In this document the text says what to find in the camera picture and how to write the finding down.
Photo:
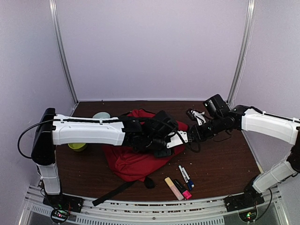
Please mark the aluminium frame post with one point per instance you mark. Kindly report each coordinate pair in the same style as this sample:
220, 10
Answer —
62, 54
248, 27

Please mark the front aluminium rail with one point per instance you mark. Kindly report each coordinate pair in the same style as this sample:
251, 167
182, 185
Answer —
207, 211

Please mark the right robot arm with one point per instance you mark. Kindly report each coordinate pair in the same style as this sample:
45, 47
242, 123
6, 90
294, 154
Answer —
274, 139

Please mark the red student backpack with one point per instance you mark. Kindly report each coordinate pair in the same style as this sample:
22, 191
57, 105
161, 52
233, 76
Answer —
131, 167

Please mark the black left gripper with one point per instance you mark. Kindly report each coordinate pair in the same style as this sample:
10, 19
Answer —
160, 153

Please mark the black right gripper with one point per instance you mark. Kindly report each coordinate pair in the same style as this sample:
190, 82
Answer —
199, 137

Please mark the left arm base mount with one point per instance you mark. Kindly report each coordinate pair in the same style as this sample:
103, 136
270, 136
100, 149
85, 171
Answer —
64, 202

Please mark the light blue ceramic bowl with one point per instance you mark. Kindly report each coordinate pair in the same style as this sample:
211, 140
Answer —
101, 115

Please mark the beige highlighter marker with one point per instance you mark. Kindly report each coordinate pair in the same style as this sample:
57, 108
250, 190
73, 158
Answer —
174, 189

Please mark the blue capped marker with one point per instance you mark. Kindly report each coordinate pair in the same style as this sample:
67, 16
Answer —
190, 185

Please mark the lime green bowl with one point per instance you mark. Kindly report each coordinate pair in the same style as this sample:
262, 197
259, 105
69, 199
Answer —
77, 147

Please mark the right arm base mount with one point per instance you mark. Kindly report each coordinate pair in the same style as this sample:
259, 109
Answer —
242, 201

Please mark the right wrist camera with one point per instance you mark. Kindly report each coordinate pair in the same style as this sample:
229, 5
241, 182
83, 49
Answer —
196, 116

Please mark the left aluminium frame post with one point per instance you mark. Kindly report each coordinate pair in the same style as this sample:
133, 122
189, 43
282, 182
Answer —
62, 54

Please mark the right aluminium frame post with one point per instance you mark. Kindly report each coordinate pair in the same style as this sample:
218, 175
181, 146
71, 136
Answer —
248, 27

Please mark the pink black highlighter marker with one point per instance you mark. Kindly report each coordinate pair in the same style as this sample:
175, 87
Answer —
187, 195

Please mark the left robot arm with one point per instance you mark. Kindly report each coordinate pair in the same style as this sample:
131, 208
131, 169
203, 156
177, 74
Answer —
141, 133

